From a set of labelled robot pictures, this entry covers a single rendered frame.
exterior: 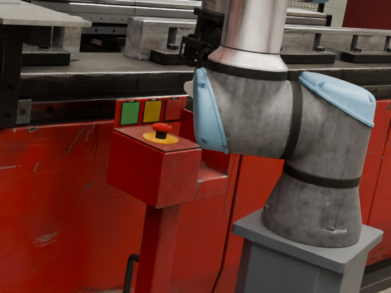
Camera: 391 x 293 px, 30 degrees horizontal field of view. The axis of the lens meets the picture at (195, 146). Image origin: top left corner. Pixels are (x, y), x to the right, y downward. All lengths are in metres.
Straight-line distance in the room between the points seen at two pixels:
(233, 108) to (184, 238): 0.93
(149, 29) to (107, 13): 0.27
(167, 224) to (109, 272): 0.28
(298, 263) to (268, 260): 0.05
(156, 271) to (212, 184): 0.22
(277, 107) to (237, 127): 0.06
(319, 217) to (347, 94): 0.18
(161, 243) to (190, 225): 0.35
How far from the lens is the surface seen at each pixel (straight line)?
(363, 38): 2.48
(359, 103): 1.04
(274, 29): 1.02
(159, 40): 1.81
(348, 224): 1.08
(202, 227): 1.93
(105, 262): 1.75
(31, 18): 1.30
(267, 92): 1.01
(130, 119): 1.51
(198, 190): 1.49
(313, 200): 1.06
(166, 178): 1.41
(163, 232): 1.54
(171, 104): 1.58
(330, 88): 1.03
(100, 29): 2.02
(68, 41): 1.64
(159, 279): 1.60
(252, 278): 1.11
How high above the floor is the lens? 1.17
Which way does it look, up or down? 16 degrees down
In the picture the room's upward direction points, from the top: 9 degrees clockwise
